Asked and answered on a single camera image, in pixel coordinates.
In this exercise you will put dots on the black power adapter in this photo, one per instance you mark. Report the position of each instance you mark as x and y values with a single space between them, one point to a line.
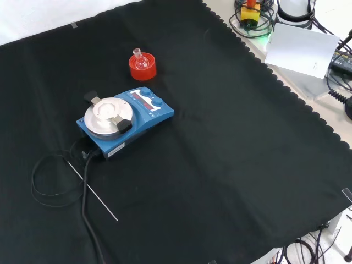
342 61

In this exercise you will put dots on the clear glass round-bottom flask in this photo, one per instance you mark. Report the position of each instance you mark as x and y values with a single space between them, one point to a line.
141 64

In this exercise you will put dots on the blue heater with steel plate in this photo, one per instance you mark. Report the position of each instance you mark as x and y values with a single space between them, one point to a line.
154 116

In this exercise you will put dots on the black bench cloth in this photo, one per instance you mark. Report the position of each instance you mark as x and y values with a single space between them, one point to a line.
209 154

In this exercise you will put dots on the yellow stop button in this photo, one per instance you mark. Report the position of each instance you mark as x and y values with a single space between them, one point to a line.
249 13

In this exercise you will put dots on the pale board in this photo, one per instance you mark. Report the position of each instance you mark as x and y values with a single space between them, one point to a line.
299 49

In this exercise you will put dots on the clear tape strip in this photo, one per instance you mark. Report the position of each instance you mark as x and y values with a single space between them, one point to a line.
347 193
74 25

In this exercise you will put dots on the thin metal probe rod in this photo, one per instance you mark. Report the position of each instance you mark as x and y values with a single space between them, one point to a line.
96 195

